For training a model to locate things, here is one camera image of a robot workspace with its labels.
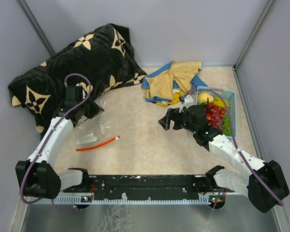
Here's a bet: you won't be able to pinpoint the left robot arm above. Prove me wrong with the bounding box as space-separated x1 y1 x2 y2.
15 86 91 204

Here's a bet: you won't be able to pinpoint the light blue plastic basket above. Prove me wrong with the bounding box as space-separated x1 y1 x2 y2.
196 86 237 140

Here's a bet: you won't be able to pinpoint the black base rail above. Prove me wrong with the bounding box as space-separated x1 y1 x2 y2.
63 174 219 201

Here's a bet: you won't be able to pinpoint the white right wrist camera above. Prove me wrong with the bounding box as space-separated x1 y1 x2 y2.
179 95 195 113

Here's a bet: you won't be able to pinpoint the yellow banana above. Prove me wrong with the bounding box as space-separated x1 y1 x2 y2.
212 97 230 108

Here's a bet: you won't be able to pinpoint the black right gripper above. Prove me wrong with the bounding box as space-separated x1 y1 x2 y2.
158 105 197 133

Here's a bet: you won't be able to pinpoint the purple cable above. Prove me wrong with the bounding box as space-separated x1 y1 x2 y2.
19 73 92 213
180 87 285 211

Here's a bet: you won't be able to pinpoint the yellow blue cartoon cloth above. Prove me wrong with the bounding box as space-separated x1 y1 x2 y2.
142 61 207 106

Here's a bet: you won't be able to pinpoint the green grapes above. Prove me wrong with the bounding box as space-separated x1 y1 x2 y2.
222 114 232 136

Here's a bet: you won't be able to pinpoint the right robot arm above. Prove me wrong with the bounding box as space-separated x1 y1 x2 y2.
158 105 290 213

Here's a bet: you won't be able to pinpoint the yellow pear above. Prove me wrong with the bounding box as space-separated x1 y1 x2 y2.
197 92 214 104

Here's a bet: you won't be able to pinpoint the black floral pillow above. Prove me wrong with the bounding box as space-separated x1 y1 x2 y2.
8 24 146 137

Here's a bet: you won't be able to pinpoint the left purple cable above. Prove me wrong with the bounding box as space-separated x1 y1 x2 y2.
19 73 92 213

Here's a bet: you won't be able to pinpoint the clear zip top bag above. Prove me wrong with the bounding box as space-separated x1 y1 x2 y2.
74 99 121 152

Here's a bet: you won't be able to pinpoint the red strawberries bunch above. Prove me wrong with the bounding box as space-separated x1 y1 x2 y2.
203 103 227 121

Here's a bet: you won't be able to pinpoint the purple red grapes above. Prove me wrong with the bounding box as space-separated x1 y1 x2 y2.
206 107 223 130

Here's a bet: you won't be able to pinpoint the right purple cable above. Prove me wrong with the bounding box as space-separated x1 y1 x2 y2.
180 87 285 211

